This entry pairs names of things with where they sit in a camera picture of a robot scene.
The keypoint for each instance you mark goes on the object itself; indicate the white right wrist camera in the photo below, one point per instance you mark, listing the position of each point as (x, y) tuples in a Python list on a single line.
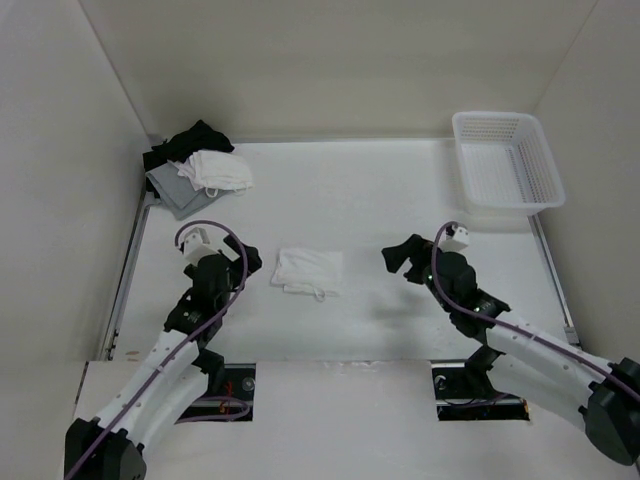
[(457, 238)]

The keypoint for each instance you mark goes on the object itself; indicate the folded grey tank top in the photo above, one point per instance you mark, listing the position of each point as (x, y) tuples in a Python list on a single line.
[(176, 192)]

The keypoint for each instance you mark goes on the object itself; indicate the folded white tank top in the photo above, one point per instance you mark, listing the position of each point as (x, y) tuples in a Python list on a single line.
[(215, 172)]

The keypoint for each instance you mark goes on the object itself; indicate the white plastic basket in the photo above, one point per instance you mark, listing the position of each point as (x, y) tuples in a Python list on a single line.
[(505, 164)]

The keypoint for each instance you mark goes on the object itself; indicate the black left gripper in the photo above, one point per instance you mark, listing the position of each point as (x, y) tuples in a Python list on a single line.
[(235, 264)]

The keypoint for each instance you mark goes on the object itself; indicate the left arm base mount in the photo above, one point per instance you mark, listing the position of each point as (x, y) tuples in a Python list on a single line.
[(230, 399)]

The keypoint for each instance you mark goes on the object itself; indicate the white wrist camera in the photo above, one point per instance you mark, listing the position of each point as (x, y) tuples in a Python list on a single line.
[(196, 245), (457, 238)]

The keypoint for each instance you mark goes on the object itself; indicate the black tank top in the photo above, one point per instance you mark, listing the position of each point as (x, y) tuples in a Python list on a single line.
[(177, 149)]

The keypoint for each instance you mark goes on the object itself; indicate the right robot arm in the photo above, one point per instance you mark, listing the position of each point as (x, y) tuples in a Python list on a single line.
[(598, 396)]

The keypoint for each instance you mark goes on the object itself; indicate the white tank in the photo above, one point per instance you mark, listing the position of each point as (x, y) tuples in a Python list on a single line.
[(215, 172), (309, 272)]

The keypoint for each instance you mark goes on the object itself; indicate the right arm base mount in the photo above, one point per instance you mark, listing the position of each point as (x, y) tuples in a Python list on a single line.
[(463, 396)]

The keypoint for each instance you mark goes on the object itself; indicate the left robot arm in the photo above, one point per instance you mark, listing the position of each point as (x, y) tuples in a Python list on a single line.
[(178, 370)]

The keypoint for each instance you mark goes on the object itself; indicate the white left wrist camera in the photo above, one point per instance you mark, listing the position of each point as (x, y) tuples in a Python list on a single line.
[(196, 245)]

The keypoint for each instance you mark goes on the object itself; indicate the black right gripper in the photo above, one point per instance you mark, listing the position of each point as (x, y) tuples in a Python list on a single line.
[(415, 248)]

